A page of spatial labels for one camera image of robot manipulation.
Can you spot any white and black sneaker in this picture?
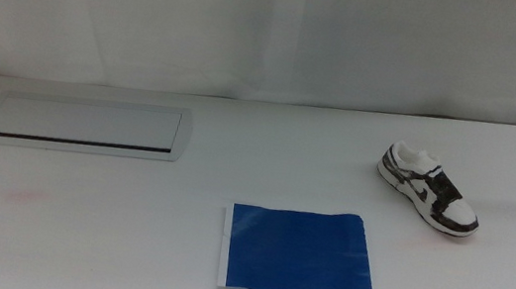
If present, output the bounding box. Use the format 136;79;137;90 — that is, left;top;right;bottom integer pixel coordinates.
368;137;490;241

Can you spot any grey desk cable hatch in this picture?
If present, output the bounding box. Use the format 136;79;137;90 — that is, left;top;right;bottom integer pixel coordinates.
0;84;196;171

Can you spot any blue rectangular mat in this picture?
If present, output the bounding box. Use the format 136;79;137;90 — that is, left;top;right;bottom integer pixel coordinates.
215;197;384;289

